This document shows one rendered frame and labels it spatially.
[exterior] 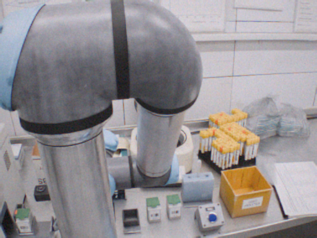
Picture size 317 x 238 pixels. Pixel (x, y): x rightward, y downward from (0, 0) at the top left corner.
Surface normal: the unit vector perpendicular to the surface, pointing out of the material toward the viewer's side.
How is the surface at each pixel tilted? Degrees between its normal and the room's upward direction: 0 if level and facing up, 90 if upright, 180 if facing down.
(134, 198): 0
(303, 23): 94
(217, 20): 93
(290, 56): 90
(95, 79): 106
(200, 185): 90
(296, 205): 0
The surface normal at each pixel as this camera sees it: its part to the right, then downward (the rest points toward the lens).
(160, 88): 0.32, 0.83
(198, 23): 0.19, 0.50
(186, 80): 0.65, 0.58
